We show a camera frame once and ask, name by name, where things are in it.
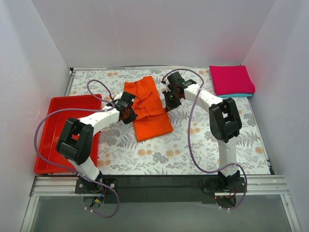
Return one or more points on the folded magenta t shirt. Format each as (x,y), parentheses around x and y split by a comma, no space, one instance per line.
(231,80)

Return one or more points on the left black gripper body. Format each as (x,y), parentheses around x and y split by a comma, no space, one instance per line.
(129,115)

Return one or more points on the red plastic bin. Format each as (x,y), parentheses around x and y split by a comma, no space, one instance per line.
(53,127)

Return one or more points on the floral patterned table mat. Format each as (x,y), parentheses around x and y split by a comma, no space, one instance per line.
(189,149)

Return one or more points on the orange t shirt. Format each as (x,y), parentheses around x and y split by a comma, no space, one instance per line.
(152,119)

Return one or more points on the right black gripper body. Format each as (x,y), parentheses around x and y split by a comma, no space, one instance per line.
(170,102)

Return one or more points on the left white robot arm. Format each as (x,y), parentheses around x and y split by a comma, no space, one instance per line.
(75,141)

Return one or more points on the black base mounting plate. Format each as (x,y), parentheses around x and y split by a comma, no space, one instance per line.
(168,188)

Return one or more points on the folded teal t shirt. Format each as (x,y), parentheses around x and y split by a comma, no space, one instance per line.
(237,95)

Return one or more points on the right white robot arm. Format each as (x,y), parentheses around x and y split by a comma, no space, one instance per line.
(225,122)

